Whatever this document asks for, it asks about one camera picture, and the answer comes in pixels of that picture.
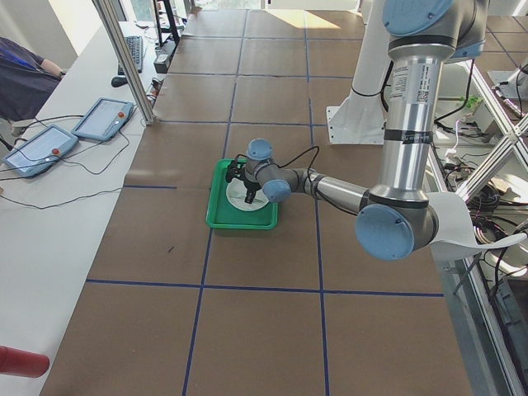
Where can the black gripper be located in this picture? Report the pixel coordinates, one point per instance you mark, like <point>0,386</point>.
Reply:
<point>250,186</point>

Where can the far blue teach pendant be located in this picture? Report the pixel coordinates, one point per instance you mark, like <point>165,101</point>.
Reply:
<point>104,119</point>

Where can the red cylinder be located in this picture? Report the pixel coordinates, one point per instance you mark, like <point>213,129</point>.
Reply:
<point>23,363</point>

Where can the seated person in blue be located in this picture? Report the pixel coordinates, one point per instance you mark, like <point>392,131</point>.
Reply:
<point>27,81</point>

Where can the black keyboard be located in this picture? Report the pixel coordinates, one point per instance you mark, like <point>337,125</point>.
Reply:
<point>135,45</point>

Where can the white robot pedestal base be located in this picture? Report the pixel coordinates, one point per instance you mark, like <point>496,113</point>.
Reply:
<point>360,118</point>

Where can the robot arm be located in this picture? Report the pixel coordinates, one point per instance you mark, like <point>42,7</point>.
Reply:
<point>396,216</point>

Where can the near blue teach pendant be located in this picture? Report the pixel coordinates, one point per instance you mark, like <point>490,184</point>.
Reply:
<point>41,152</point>

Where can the aluminium frame post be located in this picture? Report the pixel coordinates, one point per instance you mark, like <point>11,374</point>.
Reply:
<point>110,22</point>

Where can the blue teach pendant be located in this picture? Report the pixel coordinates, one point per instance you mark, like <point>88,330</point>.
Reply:
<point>104,119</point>
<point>41,152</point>

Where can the white curved plastic sheet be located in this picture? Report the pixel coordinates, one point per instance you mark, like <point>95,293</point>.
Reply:
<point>455,238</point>

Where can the white round plate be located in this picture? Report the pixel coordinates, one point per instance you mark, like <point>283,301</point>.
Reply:
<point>236,194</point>

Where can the green plastic tray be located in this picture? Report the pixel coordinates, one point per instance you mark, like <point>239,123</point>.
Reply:
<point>222,215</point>

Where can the black computer mouse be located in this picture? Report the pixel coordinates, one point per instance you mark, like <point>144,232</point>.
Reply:
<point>118,81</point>

